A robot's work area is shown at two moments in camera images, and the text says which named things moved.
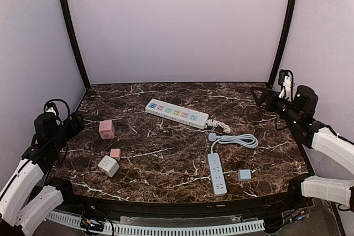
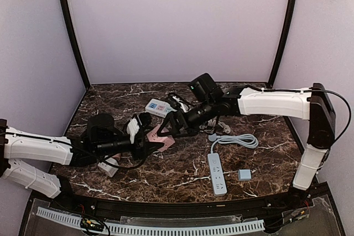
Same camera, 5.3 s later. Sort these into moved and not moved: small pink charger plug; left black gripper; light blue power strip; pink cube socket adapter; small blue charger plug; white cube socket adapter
Moved: left black gripper; pink cube socket adapter
Not moved: small blue charger plug; small pink charger plug; white cube socket adapter; light blue power strip
